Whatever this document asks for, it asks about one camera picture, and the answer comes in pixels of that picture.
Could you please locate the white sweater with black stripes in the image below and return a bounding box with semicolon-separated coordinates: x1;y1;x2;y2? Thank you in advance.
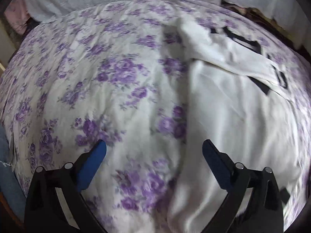
168;18;303;232

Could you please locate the pink floral fabric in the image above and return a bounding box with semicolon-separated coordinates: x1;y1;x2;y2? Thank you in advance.
4;0;40;36

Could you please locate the purple floral bedsheet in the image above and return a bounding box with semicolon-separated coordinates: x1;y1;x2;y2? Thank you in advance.
1;0;310;232

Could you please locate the light blue folded garment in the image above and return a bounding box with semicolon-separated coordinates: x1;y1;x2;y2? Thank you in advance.
1;125;26;223

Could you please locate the stacked brown bedding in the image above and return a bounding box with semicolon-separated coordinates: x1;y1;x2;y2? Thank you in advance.
207;0;295;49

